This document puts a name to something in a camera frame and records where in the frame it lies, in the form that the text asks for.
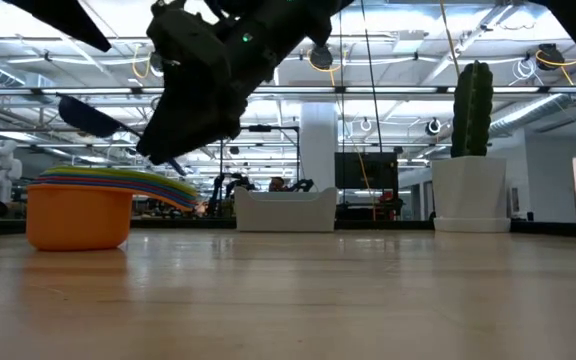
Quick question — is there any large orange measuring cup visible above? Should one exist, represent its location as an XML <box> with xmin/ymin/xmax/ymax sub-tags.
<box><xmin>25</xmin><ymin>181</ymin><xmax>199</xmax><ymax>252</ymax></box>

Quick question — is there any green measuring cup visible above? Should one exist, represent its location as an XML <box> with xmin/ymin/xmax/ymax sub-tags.
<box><xmin>42</xmin><ymin>166</ymin><xmax>197</xmax><ymax>196</ymax></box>

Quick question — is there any green cactus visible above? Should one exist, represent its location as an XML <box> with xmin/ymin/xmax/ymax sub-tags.
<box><xmin>450</xmin><ymin>59</ymin><xmax>495</xmax><ymax>159</ymax></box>

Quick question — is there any white building column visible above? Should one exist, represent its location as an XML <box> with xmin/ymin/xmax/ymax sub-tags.
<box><xmin>300</xmin><ymin>102</ymin><xmax>339</xmax><ymax>194</ymax></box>

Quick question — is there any black display screen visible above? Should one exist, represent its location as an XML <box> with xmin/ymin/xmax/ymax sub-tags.
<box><xmin>334</xmin><ymin>152</ymin><xmax>399</xmax><ymax>190</ymax></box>

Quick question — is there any light blue measuring cup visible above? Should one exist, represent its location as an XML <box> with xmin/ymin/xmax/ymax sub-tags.
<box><xmin>35</xmin><ymin>172</ymin><xmax>198</xmax><ymax>201</ymax></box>

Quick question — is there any black hanging cable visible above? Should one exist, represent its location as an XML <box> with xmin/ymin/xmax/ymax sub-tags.
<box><xmin>359</xmin><ymin>0</ymin><xmax>385</xmax><ymax>221</ymax></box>

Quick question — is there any small dark blue measuring cup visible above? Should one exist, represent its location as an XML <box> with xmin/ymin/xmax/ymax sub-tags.
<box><xmin>57</xmin><ymin>93</ymin><xmax>188</xmax><ymax>177</ymax></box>

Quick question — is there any yellow hanging cable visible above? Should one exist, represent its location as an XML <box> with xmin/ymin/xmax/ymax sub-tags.
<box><xmin>439</xmin><ymin>0</ymin><xmax>464</xmax><ymax>81</ymax></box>

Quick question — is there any grey plastic basket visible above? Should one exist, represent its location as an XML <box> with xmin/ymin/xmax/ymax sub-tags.
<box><xmin>233</xmin><ymin>186</ymin><xmax>338</xmax><ymax>233</ymax></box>

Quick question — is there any white planter pot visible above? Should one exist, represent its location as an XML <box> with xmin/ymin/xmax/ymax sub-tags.
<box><xmin>431</xmin><ymin>155</ymin><xmax>512</xmax><ymax>234</ymax></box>

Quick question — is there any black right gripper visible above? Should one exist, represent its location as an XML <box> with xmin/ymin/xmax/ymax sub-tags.
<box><xmin>136</xmin><ymin>0</ymin><xmax>290</xmax><ymax>167</ymax></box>

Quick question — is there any white humanoid robot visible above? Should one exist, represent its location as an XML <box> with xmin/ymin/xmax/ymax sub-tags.
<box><xmin>0</xmin><ymin>139</ymin><xmax>24</xmax><ymax>204</ymax></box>

